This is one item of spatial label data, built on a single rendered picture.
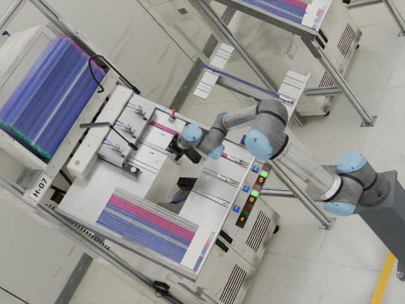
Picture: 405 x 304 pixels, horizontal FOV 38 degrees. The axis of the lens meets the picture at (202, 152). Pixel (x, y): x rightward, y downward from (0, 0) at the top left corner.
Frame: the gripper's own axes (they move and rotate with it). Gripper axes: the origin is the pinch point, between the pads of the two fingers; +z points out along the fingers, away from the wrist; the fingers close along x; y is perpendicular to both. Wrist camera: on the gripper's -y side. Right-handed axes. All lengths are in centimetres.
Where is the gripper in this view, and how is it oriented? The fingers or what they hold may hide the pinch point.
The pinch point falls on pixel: (176, 156)
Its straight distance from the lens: 282.4
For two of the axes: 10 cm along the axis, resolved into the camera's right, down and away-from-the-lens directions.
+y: -8.5, -5.1, -1.1
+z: -2.9, 2.9, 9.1
